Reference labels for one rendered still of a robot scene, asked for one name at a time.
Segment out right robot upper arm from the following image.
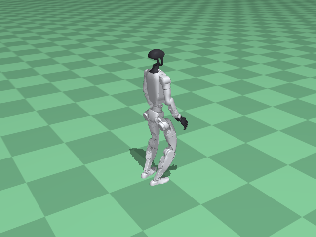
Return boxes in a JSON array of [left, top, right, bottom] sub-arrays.
[[159, 75, 171, 106]]

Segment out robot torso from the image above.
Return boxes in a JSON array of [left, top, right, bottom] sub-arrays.
[[146, 67, 166, 124]]

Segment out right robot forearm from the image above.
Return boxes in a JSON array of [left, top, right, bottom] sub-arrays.
[[168, 98, 181, 119]]

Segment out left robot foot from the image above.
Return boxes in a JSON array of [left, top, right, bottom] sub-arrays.
[[141, 166, 157, 179]]

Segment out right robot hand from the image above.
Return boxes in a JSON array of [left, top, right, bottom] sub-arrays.
[[175, 116, 188, 130]]

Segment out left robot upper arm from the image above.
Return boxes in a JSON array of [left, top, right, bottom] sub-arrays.
[[143, 69, 149, 94]]

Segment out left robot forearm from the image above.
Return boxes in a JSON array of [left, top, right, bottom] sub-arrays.
[[145, 94, 153, 108]]

